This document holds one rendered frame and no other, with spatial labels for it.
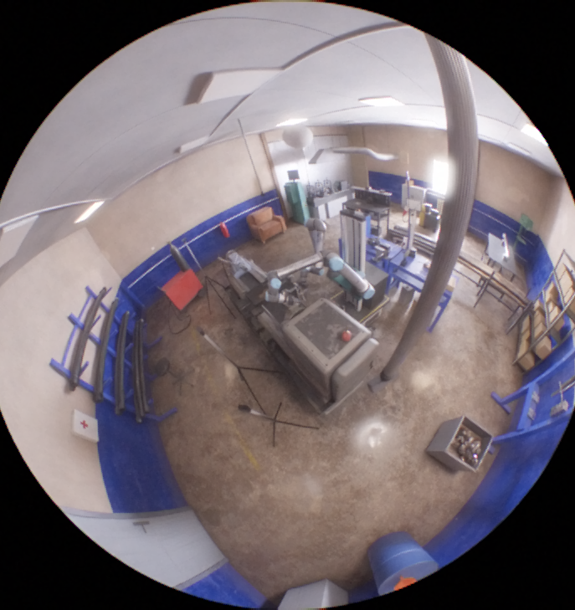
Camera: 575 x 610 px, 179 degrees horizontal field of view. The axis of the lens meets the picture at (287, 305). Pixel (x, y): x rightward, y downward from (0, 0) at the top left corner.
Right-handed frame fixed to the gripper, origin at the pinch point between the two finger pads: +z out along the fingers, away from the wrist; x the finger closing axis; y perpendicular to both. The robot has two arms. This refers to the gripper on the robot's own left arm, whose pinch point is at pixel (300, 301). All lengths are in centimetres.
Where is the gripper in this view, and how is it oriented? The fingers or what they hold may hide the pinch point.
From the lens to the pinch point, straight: 176.7
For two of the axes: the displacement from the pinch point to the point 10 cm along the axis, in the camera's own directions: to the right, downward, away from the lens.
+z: 9.4, 1.4, 3.0
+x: 1.9, 5.2, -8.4
